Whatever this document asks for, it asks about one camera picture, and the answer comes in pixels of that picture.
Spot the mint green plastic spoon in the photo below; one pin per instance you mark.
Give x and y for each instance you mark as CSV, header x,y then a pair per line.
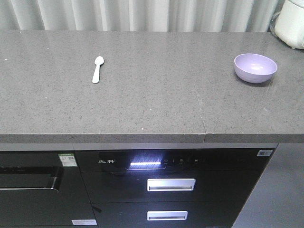
x,y
96,76

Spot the purple plastic bowl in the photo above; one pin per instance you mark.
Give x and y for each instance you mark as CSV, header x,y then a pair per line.
x,y
254,68

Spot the black two-drawer sterilizer cabinet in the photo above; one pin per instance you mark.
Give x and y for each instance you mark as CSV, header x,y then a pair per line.
x,y
116,183

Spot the white pleated curtain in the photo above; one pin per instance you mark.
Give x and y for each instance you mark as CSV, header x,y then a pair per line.
x,y
139,15

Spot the black built-in dishwasher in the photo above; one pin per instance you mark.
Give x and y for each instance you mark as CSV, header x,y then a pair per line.
x,y
43,189

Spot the grey cabinet door panel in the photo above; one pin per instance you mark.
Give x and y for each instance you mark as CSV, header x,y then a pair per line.
x,y
277,200

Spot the white rice cooker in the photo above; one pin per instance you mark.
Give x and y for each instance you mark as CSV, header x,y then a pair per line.
x,y
288,23

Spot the silver upper drawer handle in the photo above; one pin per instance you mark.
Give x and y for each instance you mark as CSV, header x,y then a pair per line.
x,y
174,184

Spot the silver drawer handle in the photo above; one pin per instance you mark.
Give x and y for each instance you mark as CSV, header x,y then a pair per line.
x,y
167,215
174,184

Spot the silver lower drawer handle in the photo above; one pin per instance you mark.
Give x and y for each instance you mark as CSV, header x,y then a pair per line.
x,y
167,215

